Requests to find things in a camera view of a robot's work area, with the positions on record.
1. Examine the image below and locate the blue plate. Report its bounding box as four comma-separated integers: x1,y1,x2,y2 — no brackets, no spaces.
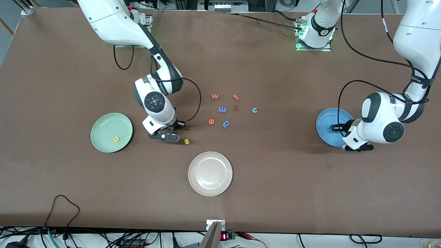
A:
316,107,355,148

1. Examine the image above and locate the pale green plate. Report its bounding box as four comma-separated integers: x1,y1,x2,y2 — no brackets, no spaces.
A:
90,112,133,153

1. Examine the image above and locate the white marker plate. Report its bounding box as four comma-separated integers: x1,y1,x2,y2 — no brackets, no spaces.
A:
206,219,226,231

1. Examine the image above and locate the metal control box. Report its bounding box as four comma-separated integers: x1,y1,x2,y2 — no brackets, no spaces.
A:
198,0,248,13

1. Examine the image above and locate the wooden rod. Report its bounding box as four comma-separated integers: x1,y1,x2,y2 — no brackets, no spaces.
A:
0,17,15,37

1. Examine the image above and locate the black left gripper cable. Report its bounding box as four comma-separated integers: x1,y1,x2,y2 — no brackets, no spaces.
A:
337,80,429,138

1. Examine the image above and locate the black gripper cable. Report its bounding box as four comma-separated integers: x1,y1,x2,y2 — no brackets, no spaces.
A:
337,80,429,138
150,55,202,123

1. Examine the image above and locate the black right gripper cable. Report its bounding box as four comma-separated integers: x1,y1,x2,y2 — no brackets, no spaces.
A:
150,55,202,123

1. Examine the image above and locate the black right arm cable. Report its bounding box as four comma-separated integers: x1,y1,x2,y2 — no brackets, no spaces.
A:
113,44,134,71

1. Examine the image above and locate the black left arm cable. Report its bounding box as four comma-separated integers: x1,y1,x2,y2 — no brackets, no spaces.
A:
340,0,431,83

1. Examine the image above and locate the thin black table cable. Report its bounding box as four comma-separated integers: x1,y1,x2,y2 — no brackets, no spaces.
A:
44,195,81,240

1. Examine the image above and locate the black cable to arm base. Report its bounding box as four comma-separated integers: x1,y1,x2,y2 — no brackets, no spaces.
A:
224,10,304,31

